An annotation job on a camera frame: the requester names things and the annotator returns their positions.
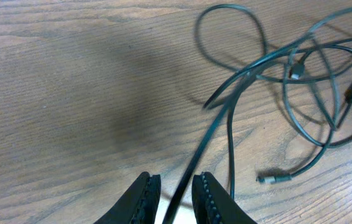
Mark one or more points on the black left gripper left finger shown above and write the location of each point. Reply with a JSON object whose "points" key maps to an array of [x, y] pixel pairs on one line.
{"points": [[138, 205]]}

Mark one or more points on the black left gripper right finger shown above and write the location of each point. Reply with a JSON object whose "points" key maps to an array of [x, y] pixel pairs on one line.
{"points": [[213, 205]]}

